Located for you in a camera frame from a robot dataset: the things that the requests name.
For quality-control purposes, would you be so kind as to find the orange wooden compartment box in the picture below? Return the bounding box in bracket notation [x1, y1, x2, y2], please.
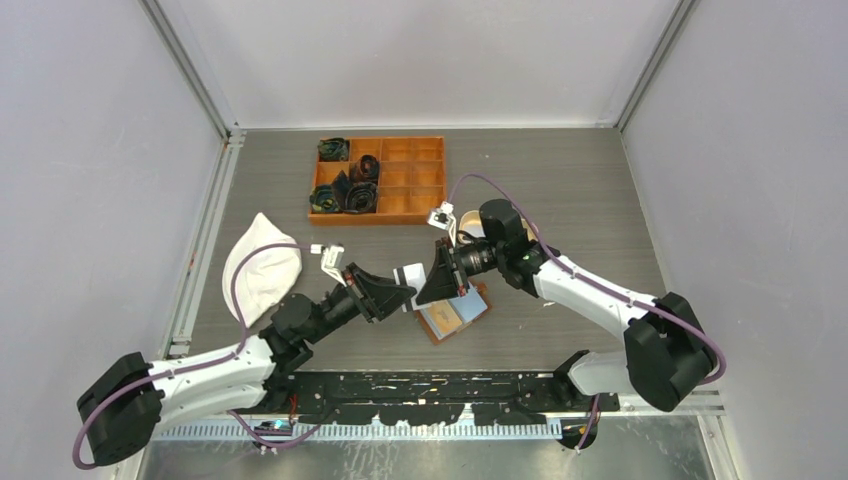
[307, 136, 447, 226]

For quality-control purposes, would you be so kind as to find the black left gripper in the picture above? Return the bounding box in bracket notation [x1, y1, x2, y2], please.
[304, 262, 416, 345]

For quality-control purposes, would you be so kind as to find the white credit card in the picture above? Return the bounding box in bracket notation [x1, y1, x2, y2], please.
[393, 263, 428, 312]

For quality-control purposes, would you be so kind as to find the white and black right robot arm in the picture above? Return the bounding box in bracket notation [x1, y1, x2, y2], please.
[414, 199, 725, 412]

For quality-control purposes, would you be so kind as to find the aluminium frame rail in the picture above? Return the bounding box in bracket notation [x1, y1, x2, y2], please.
[122, 370, 727, 444]

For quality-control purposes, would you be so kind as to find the brown leather card holder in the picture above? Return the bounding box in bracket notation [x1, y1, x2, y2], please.
[415, 281, 491, 345]

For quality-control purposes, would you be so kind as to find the white cloth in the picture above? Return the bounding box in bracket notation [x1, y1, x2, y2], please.
[221, 212, 302, 327]

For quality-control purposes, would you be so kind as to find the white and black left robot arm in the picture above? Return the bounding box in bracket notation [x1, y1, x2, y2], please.
[72, 264, 425, 469]

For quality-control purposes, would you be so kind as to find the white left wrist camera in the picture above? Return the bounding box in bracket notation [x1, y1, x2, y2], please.
[320, 244, 346, 285]

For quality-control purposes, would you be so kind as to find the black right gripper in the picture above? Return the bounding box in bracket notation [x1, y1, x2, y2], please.
[416, 237, 505, 306]

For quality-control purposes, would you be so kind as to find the beige oval tray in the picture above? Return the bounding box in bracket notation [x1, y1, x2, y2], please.
[458, 210, 537, 240]

